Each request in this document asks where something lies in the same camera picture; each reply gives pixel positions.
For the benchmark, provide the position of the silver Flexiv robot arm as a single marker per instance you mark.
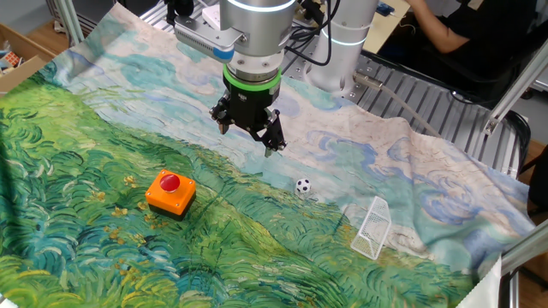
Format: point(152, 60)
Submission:
point(257, 25)

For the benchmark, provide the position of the white sheet corner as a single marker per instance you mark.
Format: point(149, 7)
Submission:
point(486, 288)

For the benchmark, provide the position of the orange box with red button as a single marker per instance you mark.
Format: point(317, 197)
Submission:
point(170, 197)

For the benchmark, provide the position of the small blue item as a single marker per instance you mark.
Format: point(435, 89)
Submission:
point(385, 8)

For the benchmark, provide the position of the person's bare forearm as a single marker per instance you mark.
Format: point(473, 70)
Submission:
point(436, 30)

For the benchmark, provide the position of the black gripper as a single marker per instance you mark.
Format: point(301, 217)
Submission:
point(250, 107)

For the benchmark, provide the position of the aluminium frame bar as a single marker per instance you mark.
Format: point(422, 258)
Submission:
point(524, 252)

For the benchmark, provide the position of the cardboard box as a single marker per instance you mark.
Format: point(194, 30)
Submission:
point(25, 55)

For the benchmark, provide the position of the slanted aluminium frame post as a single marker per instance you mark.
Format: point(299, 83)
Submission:
point(514, 92)

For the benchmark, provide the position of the Rubik's cube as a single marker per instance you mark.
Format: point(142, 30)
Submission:
point(11, 59)

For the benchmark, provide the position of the white miniature goal net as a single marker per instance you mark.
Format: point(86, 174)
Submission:
point(373, 226)

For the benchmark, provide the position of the seated person in black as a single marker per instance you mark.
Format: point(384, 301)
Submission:
point(492, 38)

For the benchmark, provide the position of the small toy soccer ball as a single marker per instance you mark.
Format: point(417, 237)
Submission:
point(303, 185)

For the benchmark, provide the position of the painted landscape cloth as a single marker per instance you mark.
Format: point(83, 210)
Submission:
point(128, 239)

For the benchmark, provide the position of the light wooden board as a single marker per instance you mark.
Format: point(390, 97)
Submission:
point(385, 30)

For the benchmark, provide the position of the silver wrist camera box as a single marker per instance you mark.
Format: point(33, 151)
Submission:
point(201, 38)

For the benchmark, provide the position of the aluminium frame legs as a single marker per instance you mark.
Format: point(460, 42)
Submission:
point(70, 19)

